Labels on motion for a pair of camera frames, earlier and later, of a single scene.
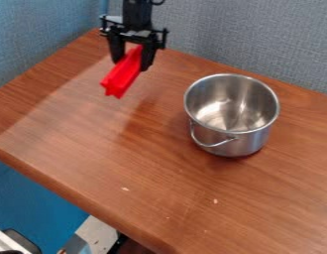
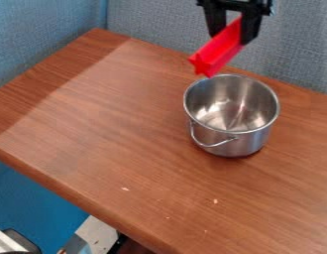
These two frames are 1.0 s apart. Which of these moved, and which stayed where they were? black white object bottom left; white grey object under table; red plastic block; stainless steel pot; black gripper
Moved: red plastic block; black gripper
Stayed: black white object bottom left; white grey object under table; stainless steel pot
